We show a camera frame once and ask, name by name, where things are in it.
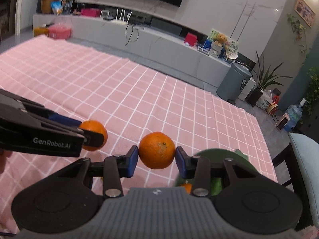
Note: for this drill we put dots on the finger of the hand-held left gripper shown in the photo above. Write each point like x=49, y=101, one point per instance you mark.
x=94, y=137
x=66, y=120

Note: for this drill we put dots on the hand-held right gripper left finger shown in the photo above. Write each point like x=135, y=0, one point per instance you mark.
x=132, y=161

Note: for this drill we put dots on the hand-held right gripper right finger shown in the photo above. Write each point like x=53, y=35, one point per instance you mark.
x=181, y=161

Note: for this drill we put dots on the orange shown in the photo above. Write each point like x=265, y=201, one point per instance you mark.
x=157, y=150
x=96, y=129
x=186, y=188

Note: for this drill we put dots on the green colander bowl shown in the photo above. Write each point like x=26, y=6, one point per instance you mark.
x=211, y=154

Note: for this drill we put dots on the person's left hand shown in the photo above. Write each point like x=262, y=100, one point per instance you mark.
x=3, y=160

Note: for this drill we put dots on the pink checked tablecloth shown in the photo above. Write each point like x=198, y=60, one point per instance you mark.
x=124, y=92

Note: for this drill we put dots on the pink basket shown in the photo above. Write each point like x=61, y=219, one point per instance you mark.
x=60, y=31

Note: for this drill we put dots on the orange box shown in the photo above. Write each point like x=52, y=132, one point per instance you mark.
x=41, y=31

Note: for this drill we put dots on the grey trash can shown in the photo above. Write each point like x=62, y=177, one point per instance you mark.
x=233, y=84

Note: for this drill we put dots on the white plastic bag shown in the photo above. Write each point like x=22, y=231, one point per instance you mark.
x=264, y=100

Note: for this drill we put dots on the red and white bag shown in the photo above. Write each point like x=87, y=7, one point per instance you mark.
x=272, y=108

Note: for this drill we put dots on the small pink heater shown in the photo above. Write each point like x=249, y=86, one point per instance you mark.
x=282, y=122

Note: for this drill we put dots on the grey television cabinet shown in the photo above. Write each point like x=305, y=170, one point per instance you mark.
x=169, y=52

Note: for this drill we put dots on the pink box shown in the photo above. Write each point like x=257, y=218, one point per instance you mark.
x=90, y=12

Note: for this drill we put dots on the blue snack bag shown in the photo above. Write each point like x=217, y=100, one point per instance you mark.
x=56, y=7

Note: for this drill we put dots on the potted plant in black pot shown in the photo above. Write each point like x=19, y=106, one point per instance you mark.
x=264, y=79

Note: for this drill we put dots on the golden vase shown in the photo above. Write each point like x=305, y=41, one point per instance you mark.
x=49, y=4

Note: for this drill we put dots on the white router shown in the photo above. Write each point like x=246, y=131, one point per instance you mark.
x=122, y=17

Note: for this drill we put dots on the white hat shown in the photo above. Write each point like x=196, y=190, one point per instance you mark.
x=231, y=54

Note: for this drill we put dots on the red box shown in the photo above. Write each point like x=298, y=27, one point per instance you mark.
x=190, y=39

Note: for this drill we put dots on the blue water bottle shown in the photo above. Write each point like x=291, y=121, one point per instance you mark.
x=295, y=114

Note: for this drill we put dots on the bench with blue cushion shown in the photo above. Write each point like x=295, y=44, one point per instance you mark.
x=305, y=159

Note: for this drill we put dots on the brown teddy bear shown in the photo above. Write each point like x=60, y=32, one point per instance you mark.
x=221, y=39

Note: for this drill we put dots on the climbing green plant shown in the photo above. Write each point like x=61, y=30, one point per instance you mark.
x=312, y=89

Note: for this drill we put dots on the small white frame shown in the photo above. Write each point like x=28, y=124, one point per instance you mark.
x=105, y=13

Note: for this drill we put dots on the framed wall picture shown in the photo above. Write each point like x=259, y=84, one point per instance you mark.
x=304, y=11

